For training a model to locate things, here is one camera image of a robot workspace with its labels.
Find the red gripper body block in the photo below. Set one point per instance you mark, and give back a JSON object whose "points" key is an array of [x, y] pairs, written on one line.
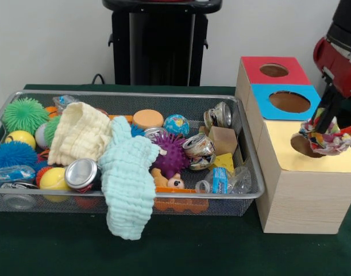
{"points": [[339, 74]]}

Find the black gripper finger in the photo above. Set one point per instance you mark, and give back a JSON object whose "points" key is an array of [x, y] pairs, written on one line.
{"points": [[331, 115], [320, 107]]}

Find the crushed bottle with blue label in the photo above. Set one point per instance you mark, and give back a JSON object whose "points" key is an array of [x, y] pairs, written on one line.
{"points": [[221, 179]]}

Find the printed silver drink can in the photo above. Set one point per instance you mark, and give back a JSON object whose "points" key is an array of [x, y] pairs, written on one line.
{"points": [[199, 149]]}

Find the orange plush toy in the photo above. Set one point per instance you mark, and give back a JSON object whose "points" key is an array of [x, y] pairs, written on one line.
{"points": [[175, 181]]}

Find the mint green waffle cloth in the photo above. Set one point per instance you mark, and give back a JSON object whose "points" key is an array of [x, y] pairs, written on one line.
{"points": [[126, 184]]}

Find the blue spiky rubber ball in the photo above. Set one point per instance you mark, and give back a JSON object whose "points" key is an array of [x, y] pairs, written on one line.
{"points": [[13, 155]]}

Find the wooden box with three holes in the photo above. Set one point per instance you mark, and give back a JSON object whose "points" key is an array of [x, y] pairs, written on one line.
{"points": [[301, 201]]}

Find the purple spiky monster toy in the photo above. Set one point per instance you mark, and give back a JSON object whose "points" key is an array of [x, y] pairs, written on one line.
{"points": [[172, 153]]}

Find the dark green tablecloth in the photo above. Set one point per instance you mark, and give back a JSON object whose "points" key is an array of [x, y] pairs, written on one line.
{"points": [[192, 253]]}

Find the cream waffle cloth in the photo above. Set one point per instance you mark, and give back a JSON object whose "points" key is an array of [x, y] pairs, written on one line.
{"points": [[77, 132]]}

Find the crushed red soda can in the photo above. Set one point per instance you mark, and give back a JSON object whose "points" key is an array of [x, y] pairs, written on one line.
{"points": [[80, 173]]}

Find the yellow tennis ball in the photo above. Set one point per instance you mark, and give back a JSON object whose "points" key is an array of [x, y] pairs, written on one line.
{"points": [[53, 178]]}

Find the green spiky rubber ball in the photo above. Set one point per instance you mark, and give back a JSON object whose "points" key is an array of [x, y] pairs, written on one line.
{"points": [[24, 113]]}

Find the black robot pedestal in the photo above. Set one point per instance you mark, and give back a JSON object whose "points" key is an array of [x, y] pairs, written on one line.
{"points": [[158, 43]]}

